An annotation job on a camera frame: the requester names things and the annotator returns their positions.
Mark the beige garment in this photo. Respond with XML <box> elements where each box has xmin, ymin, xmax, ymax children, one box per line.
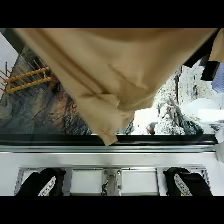
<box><xmin>209</xmin><ymin>28</ymin><xmax>224</xmax><ymax>63</ymax></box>
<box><xmin>14</xmin><ymin>28</ymin><xmax>219</xmax><ymax>147</ymax></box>

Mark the yellow wooden rack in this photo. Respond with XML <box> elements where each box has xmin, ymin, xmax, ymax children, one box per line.
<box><xmin>0</xmin><ymin>59</ymin><xmax>55</xmax><ymax>96</ymax></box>

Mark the blue garment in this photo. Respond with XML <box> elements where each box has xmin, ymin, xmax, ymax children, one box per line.
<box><xmin>211</xmin><ymin>61</ymin><xmax>224</xmax><ymax>94</ymax></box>

